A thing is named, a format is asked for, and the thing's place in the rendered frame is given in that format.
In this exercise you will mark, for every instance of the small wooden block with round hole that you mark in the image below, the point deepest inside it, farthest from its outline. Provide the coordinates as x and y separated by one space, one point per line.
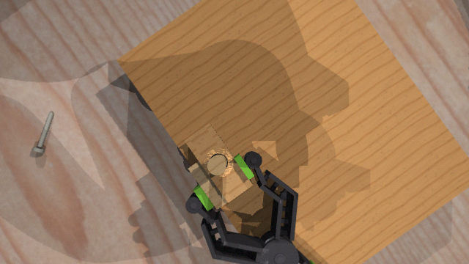
206 143

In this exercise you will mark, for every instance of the light brown wooden board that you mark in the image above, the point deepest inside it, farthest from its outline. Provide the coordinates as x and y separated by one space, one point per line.
312 87

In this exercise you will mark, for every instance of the wooden cylinder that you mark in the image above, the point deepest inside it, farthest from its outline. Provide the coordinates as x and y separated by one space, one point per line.
217 164

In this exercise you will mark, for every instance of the grey metal bolt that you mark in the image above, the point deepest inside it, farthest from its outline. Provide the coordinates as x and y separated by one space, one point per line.
43 135

